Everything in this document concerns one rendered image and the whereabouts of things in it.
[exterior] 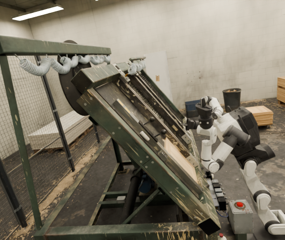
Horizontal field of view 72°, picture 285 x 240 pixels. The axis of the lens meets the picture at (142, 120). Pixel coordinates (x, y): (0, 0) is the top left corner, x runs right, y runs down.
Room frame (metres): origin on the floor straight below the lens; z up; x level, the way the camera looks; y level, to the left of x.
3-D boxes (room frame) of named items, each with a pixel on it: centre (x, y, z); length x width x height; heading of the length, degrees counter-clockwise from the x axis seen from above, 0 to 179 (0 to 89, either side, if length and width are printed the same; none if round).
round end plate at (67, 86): (2.19, 0.56, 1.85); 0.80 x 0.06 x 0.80; 170
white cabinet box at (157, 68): (5.83, -0.71, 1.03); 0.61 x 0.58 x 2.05; 167
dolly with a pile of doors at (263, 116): (4.27, -2.60, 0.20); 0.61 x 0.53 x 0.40; 167
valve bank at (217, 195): (1.48, -0.53, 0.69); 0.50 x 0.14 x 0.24; 170
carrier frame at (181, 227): (2.21, 0.13, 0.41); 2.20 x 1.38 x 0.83; 170
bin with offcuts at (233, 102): (5.57, -2.71, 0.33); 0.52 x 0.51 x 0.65; 167
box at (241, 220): (1.03, -0.52, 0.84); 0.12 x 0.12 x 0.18; 80
